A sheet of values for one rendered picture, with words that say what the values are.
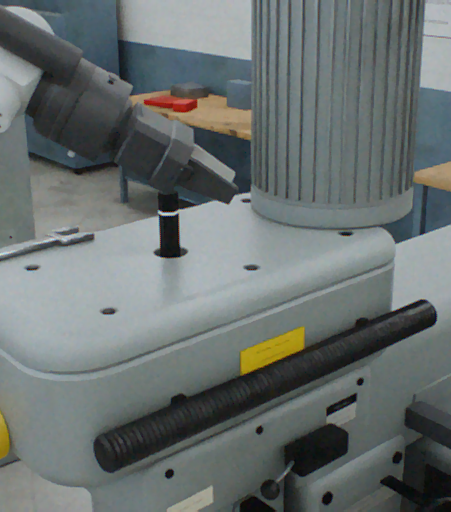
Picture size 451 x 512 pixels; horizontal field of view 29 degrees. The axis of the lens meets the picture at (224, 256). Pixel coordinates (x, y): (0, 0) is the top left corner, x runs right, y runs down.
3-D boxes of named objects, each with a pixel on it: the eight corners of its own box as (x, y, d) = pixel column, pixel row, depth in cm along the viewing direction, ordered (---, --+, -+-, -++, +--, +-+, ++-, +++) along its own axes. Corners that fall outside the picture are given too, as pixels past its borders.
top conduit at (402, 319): (114, 481, 75) (112, 446, 74) (89, 460, 78) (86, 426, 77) (437, 330, 102) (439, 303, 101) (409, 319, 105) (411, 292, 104)
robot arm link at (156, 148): (160, 184, 98) (63, 134, 96) (201, 110, 95) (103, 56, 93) (156, 220, 86) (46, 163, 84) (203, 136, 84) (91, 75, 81)
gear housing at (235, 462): (153, 555, 87) (149, 471, 84) (34, 452, 105) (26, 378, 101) (374, 435, 107) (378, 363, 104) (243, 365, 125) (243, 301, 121)
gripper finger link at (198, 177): (225, 208, 90) (172, 180, 89) (241, 181, 89) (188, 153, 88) (226, 212, 89) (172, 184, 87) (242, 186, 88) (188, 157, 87)
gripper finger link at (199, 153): (238, 169, 94) (188, 141, 93) (223, 194, 95) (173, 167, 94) (237, 165, 95) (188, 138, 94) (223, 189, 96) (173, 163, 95)
